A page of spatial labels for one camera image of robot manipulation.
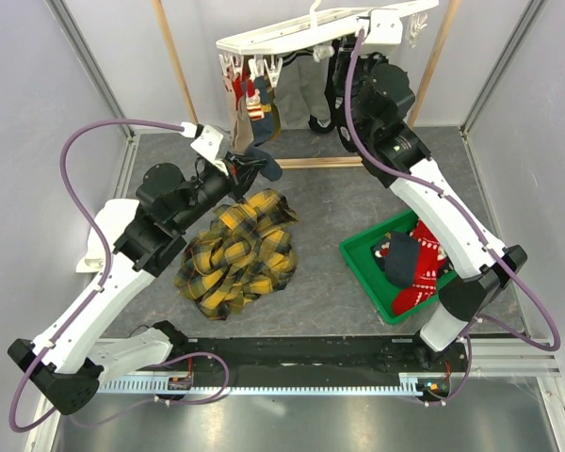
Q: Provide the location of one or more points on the olive orange sock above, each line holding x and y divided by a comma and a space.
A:
275, 113

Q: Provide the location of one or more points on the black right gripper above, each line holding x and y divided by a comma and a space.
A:
346, 52

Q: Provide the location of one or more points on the red cat face sock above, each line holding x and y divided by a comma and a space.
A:
431, 260

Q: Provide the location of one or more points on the grey sock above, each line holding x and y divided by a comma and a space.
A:
291, 91

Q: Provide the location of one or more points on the green plastic tray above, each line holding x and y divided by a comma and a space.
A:
358, 253

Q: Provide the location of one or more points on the white plastic clip hanger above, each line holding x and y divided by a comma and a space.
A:
266, 46

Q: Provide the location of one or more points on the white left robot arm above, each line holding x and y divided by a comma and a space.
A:
65, 362

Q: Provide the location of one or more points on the yellow black plaid cloth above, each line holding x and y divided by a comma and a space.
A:
245, 253

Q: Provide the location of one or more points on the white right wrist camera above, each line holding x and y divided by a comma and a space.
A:
381, 27

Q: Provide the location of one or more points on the wooden clothes rack frame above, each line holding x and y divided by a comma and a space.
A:
313, 162

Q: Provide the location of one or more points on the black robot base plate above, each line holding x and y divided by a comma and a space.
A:
351, 360

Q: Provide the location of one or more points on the navy santa sock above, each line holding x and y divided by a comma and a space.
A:
380, 251
262, 126

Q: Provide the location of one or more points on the red candy cane sock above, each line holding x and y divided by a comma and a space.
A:
411, 297
238, 91

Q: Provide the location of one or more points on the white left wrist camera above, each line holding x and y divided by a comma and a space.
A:
213, 145

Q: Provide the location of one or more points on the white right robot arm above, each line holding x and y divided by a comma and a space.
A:
460, 262

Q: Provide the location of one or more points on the beige sock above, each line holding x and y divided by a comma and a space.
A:
241, 130

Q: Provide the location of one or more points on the white folded towel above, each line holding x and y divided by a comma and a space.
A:
112, 220

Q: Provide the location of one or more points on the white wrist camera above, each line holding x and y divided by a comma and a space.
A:
213, 145
381, 27

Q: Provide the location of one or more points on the light blue cable duct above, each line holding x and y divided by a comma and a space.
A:
151, 384

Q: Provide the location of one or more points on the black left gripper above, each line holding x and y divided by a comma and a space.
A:
240, 170

